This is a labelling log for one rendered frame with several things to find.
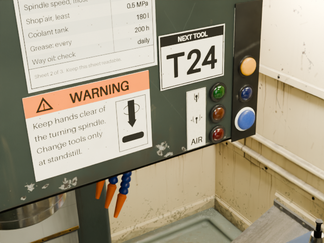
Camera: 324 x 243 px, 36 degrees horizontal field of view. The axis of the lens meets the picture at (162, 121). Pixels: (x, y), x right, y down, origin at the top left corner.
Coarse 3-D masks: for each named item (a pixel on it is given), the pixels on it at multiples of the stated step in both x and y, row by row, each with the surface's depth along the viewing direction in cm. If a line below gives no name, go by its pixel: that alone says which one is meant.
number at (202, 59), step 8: (216, 40) 64; (192, 48) 62; (200, 48) 63; (208, 48) 63; (216, 48) 64; (192, 56) 63; (200, 56) 63; (208, 56) 64; (216, 56) 65; (192, 64) 63; (200, 64) 64; (208, 64) 64; (216, 64) 65; (192, 72) 63; (200, 72) 64; (208, 72) 65
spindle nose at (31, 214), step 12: (36, 204) 74; (48, 204) 75; (60, 204) 78; (0, 216) 72; (12, 216) 73; (24, 216) 73; (36, 216) 75; (48, 216) 76; (0, 228) 74; (12, 228) 74
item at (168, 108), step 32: (0, 0) 48; (160, 0) 58; (192, 0) 60; (224, 0) 62; (0, 32) 50; (160, 32) 59; (0, 64) 51; (224, 64) 66; (0, 96) 52; (160, 96) 62; (0, 128) 53; (160, 128) 64; (0, 160) 54; (128, 160) 63; (160, 160) 67; (0, 192) 56; (32, 192) 58; (64, 192) 61
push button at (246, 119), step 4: (244, 112) 70; (248, 112) 70; (252, 112) 71; (240, 116) 70; (244, 116) 70; (248, 116) 70; (252, 116) 71; (240, 120) 70; (244, 120) 70; (248, 120) 71; (252, 120) 71; (240, 124) 70; (244, 124) 71; (248, 124) 71; (252, 124) 72; (244, 128) 71; (248, 128) 71
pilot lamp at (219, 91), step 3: (216, 87) 66; (219, 87) 66; (222, 87) 66; (216, 90) 66; (219, 90) 66; (222, 90) 66; (213, 93) 66; (216, 93) 66; (219, 93) 66; (222, 93) 67; (216, 96) 66; (219, 96) 67; (222, 96) 67
